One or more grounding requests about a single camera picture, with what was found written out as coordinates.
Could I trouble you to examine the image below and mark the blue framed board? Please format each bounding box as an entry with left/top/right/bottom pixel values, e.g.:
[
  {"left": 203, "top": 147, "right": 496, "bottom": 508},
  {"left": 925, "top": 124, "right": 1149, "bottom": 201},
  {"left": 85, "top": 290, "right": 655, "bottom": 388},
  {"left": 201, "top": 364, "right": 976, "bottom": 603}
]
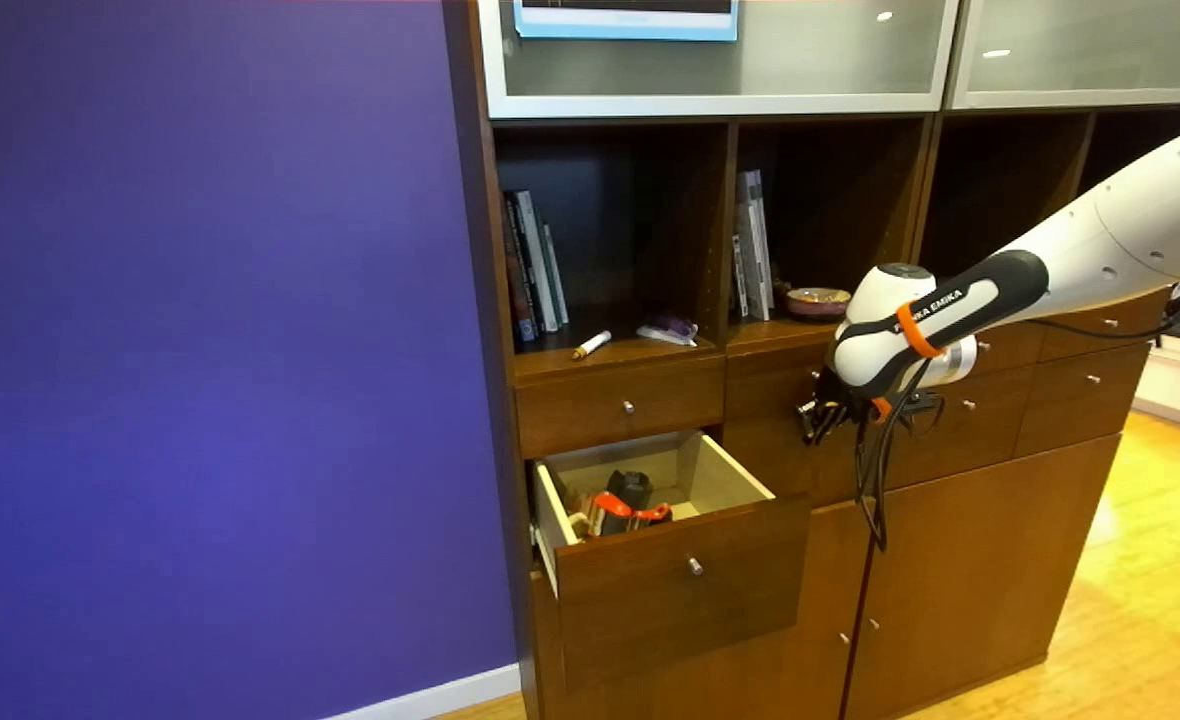
[{"left": 507, "top": 0, "right": 745, "bottom": 44}]

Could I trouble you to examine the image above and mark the wide frosted glass door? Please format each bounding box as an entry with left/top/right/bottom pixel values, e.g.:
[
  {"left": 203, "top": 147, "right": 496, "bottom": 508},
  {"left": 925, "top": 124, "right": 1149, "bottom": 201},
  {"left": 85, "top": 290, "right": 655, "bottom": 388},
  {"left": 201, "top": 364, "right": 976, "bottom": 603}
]
[{"left": 475, "top": 0, "right": 961, "bottom": 124}]

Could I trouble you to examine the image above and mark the white baseboard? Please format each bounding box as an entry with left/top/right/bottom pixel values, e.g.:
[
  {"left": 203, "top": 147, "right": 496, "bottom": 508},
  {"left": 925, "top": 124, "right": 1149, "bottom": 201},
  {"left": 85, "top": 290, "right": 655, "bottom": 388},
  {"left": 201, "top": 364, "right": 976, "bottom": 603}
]
[{"left": 322, "top": 661, "right": 528, "bottom": 720}]

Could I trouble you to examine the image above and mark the small brown bowl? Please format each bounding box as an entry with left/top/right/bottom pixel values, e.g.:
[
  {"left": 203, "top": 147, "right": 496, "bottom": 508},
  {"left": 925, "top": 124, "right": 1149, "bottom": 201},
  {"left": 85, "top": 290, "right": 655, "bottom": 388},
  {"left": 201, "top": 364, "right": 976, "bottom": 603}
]
[{"left": 779, "top": 278, "right": 855, "bottom": 325}]

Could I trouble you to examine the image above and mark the black orange tool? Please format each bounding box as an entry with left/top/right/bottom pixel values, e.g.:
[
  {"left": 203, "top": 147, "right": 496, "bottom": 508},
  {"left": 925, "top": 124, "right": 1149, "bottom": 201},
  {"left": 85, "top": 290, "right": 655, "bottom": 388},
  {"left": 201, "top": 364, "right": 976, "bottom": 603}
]
[{"left": 585, "top": 463, "right": 679, "bottom": 539}]

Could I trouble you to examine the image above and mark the small purple white item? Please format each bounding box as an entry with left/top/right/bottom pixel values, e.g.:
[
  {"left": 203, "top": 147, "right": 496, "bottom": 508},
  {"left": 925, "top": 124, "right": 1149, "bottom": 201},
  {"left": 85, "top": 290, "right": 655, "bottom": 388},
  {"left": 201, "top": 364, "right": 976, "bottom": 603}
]
[{"left": 632, "top": 311, "right": 702, "bottom": 357}]

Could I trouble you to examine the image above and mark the tall white book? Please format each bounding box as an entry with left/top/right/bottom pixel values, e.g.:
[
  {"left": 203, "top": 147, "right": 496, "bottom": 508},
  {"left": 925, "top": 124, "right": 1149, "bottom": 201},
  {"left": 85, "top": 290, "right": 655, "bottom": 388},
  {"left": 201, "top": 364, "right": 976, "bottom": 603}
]
[{"left": 739, "top": 165, "right": 779, "bottom": 325}]

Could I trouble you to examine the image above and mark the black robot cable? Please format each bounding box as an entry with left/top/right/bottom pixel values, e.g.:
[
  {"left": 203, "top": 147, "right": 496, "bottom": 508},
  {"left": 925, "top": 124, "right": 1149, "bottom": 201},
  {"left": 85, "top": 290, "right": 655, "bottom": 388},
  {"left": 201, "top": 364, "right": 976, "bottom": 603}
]
[{"left": 831, "top": 395, "right": 942, "bottom": 720}]

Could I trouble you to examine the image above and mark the brown wooden shelving cabinet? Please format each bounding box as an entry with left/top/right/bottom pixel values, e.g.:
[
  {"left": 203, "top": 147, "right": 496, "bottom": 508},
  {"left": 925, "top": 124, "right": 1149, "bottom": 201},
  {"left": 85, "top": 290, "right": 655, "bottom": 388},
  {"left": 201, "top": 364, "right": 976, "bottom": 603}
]
[{"left": 445, "top": 0, "right": 1180, "bottom": 720}]

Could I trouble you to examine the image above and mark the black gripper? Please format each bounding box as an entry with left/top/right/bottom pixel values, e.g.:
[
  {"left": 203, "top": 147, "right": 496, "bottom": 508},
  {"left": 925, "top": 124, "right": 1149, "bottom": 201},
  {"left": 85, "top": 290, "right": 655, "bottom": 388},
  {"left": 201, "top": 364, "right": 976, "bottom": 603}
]
[{"left": 795, "top": 376, "right": 948, "bottom": 447}]

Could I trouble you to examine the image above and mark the grey book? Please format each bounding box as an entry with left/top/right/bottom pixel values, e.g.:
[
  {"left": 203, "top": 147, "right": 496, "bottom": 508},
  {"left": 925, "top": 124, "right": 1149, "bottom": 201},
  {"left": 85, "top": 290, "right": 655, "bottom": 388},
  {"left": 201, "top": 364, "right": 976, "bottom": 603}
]
[{"left": 516, "top": 185, "right": 574, "bottom": 341}]

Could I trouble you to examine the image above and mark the dark book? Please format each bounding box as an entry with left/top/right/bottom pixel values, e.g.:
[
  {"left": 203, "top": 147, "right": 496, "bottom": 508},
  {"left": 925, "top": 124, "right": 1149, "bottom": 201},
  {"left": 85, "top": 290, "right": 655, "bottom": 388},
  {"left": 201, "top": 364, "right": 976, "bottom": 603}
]
[{"left": 500, "top": 197, "right": 538, "bottom": 357}]

